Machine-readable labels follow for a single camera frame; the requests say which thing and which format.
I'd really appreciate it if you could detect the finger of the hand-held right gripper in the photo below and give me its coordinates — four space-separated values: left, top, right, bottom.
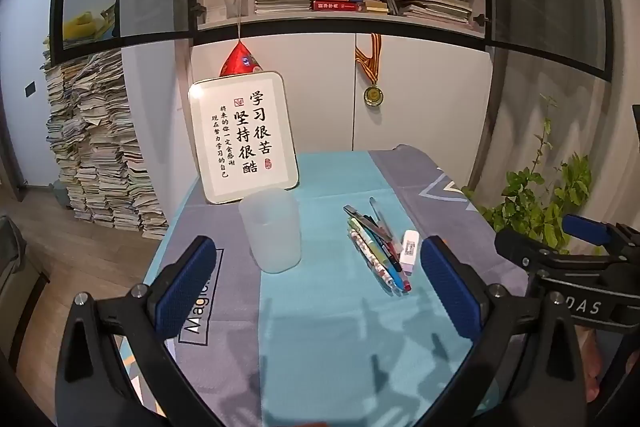
561 213 640 258
494 228 556 275

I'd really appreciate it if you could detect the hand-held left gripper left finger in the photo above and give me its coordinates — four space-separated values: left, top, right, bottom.
54 235 238 427

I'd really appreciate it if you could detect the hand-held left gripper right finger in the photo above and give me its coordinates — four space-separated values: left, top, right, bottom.
407 235 587 427

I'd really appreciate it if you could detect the red clear-capped pen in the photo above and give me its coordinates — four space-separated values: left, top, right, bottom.
376 216 413 293

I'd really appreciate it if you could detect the bunch of pens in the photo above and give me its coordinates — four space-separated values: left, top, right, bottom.
343 197 413 295

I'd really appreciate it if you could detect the translucent plastic cup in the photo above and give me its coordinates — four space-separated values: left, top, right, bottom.
238 188 302 275

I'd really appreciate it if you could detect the person's right hand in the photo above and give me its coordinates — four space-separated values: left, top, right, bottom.
575 328 610 408

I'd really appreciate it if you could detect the green potted plant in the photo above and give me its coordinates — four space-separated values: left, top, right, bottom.
462 94 596 255

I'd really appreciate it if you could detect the teal and grey printed tablecloth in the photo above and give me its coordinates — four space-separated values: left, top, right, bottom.
115 146 531 427

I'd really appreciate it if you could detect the framed calligraphy sign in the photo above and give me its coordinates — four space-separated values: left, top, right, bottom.
187 71 301 205

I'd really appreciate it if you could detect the tall pile of books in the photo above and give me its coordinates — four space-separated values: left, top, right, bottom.
42 39 170 240

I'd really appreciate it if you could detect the white cabinet door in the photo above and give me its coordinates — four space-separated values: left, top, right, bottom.
187 29 357 158
352 34 493 188

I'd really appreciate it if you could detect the gold medal with striped ribbon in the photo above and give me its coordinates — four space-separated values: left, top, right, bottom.
355 33 385 106

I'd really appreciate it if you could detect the red hanging ornament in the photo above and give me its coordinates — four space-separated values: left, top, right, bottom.
219 21 263 78

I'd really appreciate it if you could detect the slanted stack of booklets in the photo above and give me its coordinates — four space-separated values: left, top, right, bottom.
395 0 475 28

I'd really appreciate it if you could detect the yellow plush toy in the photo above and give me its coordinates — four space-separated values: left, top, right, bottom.
62 9 117 42

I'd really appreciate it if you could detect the stack of red books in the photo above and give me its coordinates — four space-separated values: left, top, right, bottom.
312 0 366 12

